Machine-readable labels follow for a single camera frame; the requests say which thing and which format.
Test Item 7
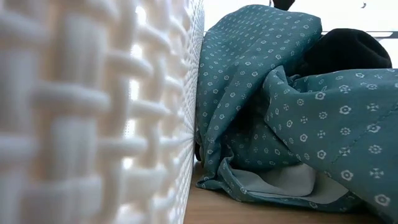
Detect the plain black cloth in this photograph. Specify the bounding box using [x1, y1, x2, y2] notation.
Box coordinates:
[287, 27, 393, 77]

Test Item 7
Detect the teal flower-patterned cloth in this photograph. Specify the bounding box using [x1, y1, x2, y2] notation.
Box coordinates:
[195, 4, 398, 224]

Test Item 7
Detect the white woven plastic basket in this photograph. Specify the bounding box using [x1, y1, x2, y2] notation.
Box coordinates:
[0, 0, 206, 224]

